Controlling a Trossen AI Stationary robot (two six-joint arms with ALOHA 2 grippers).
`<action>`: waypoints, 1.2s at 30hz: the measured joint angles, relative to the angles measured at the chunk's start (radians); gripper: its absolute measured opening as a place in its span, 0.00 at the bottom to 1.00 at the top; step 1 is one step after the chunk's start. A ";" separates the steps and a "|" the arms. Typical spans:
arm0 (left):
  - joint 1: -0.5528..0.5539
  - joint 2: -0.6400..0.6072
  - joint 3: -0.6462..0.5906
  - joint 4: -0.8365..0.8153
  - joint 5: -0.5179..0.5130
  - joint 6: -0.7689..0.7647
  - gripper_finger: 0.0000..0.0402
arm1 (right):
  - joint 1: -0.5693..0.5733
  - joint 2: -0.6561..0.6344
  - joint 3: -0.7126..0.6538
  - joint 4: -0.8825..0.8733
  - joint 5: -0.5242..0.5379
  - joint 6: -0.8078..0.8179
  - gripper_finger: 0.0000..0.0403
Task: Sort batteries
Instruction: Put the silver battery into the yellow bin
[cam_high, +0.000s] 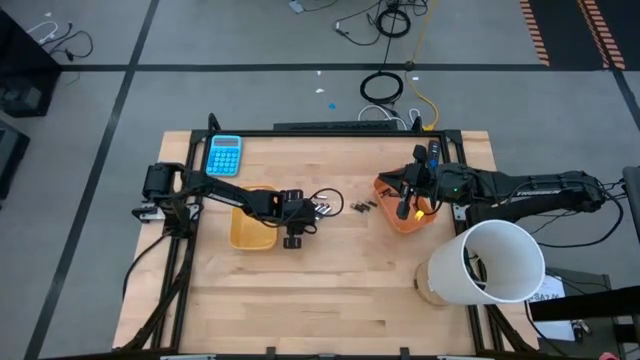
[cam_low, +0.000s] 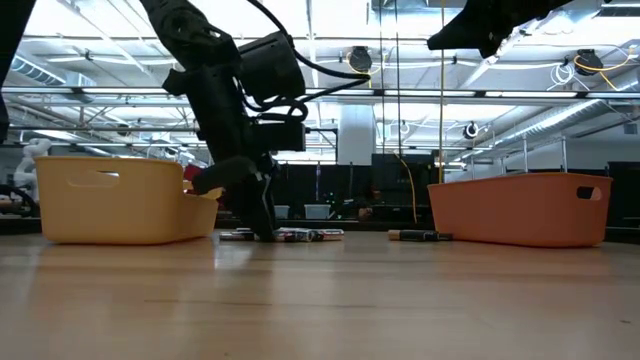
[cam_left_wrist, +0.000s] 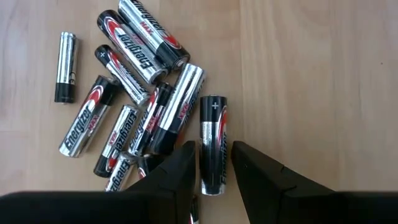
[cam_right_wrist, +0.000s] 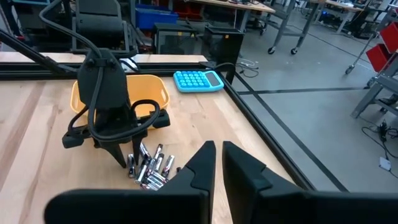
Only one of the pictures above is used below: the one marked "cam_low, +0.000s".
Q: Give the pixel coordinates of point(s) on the silver AA battery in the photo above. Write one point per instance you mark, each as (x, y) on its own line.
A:
(295, 235)
(330, 234)
(235, 235)

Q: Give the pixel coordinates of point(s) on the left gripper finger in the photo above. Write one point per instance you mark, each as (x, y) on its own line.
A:
(252, 210)
(271, 210)

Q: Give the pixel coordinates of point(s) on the wide translucent storage box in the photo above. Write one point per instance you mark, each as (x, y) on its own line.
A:
(318, 211)

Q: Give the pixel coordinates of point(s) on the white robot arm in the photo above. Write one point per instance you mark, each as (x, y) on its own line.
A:
(32, 150)

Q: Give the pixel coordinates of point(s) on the person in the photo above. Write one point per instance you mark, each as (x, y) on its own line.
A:
(366, 213)

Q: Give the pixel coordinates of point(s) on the metal shelf rack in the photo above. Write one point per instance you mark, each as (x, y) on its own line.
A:
(525, 155)

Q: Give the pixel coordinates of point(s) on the orange plastic bin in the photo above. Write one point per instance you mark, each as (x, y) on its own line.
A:
(515, 215)

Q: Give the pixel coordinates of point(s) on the yellow plastic bin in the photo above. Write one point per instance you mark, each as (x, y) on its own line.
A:
(115, 215)

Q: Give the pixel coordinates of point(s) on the small translucent storage box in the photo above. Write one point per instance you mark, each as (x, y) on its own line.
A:
(281, 212)

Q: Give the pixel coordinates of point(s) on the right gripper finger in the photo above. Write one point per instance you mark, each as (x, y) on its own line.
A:
(475, 35)

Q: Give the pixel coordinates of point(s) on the grey overhead strut rail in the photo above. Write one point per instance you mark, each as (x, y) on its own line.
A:
(500, 93)

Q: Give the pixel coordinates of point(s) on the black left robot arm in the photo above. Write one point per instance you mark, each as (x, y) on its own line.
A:
(190, 30)

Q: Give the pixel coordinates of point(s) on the black aluminium table frame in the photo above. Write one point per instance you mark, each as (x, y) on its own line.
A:
(350, 225)

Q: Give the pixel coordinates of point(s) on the black partition panel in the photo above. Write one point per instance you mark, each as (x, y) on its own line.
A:
(385, 180)

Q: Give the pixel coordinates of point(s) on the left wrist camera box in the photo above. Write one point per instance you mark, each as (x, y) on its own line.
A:
(280, 137)

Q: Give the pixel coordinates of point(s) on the white column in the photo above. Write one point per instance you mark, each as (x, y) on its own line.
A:
(355, 135)

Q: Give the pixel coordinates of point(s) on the red cart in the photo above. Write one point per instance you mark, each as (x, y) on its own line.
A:
(192, 172)

